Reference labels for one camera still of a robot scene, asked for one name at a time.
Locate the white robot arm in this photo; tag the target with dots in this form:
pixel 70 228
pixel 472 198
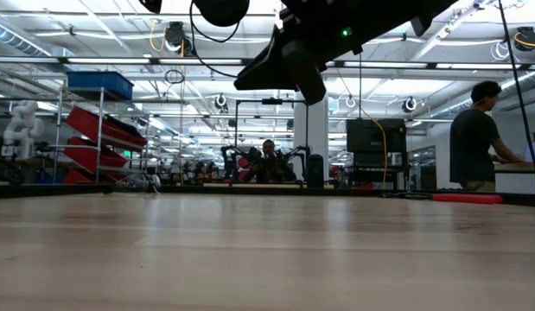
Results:
pixel 23 125

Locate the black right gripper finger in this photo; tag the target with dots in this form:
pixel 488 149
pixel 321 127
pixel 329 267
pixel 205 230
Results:
pixel 271 69
pixel 310 78

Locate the black cylindrical stand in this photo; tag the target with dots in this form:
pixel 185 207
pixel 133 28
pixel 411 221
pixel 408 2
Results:
pixel 315 170

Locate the black aluminium table frame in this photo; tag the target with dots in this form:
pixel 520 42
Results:
pixel 55 190

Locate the wooden top desk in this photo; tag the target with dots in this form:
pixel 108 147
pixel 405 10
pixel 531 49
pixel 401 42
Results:
pixel 517 166

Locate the person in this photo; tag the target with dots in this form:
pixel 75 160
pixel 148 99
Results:
pixel 472 142
pixel 269 166

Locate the black background machine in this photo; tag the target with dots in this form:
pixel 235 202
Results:
pixel 5 168

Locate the thin black slanted pole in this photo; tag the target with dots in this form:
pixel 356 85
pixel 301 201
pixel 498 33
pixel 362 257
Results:
pixel 518 86

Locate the silver ventilation duct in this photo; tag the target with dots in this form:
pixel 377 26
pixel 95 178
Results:
pixel 16 39

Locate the black background station frame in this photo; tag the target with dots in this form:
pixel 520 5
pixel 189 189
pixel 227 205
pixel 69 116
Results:
pixel 271 101

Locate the red storage bin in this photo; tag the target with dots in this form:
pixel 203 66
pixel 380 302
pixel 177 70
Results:
pixel 85 153
pixel 74 177
pixel 83 121

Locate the white building column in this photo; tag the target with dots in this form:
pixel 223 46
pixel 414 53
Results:
pixel 310 138

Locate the green exit sign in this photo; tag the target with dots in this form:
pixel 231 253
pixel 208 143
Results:
pixel 127 153

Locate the black monitor cabinet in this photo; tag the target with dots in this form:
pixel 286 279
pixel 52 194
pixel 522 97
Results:
pixel 373 136

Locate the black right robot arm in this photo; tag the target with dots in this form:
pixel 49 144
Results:
pixel 405 10

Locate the long ceiling light strip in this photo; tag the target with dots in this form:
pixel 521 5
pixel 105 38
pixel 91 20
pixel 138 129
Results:
pixel 111 61

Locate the blue storage bin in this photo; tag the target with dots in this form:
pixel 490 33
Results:
pixel 100 84

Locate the black background robot arm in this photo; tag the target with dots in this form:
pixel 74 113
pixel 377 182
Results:
pixel 297 151
pixel 228 155

